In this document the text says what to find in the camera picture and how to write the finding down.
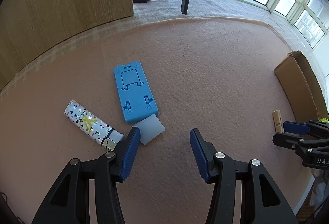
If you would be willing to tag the patterned lighter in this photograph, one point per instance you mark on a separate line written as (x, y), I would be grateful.
(87, 123)

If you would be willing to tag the blue phone stand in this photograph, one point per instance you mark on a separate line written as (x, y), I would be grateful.
(135, 93)

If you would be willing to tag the translucent white cap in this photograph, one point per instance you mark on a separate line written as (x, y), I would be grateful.
(149, 129)

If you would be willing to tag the wooden clothespin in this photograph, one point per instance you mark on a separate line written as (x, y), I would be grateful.
(278, 121)

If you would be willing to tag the cardboard box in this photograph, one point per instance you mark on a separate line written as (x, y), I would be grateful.
(295, 85)

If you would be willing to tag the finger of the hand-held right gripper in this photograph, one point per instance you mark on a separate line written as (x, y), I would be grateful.
(287, 139)
(295, 127)

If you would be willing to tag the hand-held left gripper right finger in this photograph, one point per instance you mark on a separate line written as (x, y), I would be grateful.
(200, 154)

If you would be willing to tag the yellow shuttlecock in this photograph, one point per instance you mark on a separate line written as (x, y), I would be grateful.
(324, 119)

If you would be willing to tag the person's right hand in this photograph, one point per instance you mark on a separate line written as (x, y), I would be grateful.
(318, 188)

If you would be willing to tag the light oak wood panel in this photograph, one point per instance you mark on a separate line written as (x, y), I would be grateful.
(64, 0)

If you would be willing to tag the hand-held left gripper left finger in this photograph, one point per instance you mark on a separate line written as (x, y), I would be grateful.
(129, 154)

